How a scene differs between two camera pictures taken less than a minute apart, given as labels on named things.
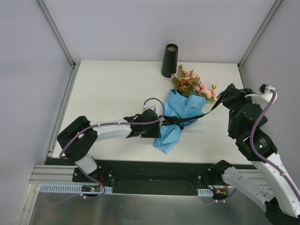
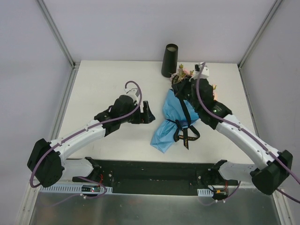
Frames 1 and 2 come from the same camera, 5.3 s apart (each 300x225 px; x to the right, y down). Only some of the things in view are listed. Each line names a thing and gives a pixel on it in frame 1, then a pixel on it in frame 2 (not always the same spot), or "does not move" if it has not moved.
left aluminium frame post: x=57 y=33 does not move
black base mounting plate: x=143 y=177 does not move
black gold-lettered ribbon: x=166 y=120 to x=185 y=131
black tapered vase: x=169 y=60 does not move
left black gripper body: x=154 y=126 to x=139 y=115
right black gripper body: x=227 y=95 to x=185 y=85
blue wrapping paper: x=181 y=106 does not move
